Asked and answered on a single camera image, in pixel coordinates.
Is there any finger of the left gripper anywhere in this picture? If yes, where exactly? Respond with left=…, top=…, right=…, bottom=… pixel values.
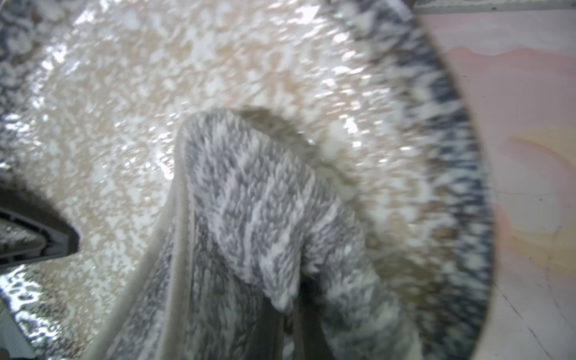
left=1, top=186, right=80, bottom=270

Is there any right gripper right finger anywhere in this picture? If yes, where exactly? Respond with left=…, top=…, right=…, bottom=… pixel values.
left=292, top=281, right=335, bottom=360

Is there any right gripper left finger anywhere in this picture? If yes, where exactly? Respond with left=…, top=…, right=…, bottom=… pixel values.
left=244, top=298, right=284, bottom=360

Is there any speckled silver plate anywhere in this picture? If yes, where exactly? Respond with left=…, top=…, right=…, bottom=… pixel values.
left=1, top=1, right=494, bottom=359

